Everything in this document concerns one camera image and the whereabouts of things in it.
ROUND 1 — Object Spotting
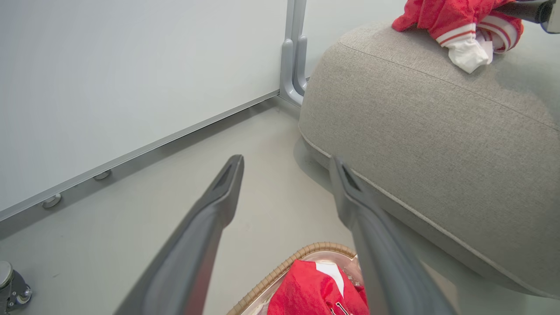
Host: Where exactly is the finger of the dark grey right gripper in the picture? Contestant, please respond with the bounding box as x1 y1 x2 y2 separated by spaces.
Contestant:
329 156 457 315

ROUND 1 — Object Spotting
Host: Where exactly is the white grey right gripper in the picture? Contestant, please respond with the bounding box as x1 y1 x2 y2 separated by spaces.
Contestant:
497 0 560 34

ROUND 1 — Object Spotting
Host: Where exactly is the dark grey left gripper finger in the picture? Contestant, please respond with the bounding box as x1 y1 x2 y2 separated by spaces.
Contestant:
113 154 245 315

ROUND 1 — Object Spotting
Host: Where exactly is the red white garment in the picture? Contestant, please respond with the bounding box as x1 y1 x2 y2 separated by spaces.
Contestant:
267 259 370 315

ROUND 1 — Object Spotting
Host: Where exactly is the grey caster wheel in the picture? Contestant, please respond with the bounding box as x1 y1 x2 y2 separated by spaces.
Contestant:
0 261 33 313

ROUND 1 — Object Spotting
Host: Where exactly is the red white jacket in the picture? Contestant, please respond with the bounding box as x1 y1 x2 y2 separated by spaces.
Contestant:
391 0 524 74

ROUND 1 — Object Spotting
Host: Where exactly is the grey metal partition post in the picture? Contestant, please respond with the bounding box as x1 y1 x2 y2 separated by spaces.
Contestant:
278 0 309 107

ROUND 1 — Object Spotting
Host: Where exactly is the woven rim laundry basket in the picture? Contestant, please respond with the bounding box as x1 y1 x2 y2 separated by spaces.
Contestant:
227 241 364 315

